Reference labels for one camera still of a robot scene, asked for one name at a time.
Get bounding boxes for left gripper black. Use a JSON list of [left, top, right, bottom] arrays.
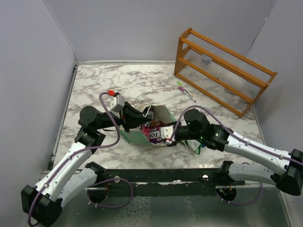
[[97, 101, 153, 132]]

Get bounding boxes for purple snack packet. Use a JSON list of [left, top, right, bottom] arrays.
[[140, 120, 166, 144]]

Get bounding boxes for green printed paper bag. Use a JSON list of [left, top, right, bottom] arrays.
[[120, 104, 177, 147]]

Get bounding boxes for green snack packet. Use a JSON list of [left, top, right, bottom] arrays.
[[183, 140, 205, 155]]

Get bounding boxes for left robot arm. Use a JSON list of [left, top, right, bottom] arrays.
[[21, 102, 152, 227]]

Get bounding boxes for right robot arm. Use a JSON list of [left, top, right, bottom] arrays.
[[160, 105, 303, 196]]

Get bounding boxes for magenta cap marker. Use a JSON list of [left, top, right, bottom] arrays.
[[178, 87, 196, 102]]

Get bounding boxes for green cap marker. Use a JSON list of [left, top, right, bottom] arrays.
[[177, 81, 193, 97]]

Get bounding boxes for orange wooden shelf rack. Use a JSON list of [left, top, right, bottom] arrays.
[[174, 28, 277, 117]]

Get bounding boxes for small item on shelf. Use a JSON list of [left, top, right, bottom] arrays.
[[201, 55, 212, 65]]

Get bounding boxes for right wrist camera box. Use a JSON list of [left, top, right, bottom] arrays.
[[160, 125, 175, 145]]

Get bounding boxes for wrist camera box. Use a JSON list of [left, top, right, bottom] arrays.
[[160, 125, 175, 145], [110, 95, 125, 113]]

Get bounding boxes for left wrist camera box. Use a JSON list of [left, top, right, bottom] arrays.
[[110, 95, 125, 113]]

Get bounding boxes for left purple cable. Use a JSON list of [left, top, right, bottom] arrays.
[[27, 89, 121, 227]]

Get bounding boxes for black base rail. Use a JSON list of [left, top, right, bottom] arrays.
[[85, 162, 245, 198]]

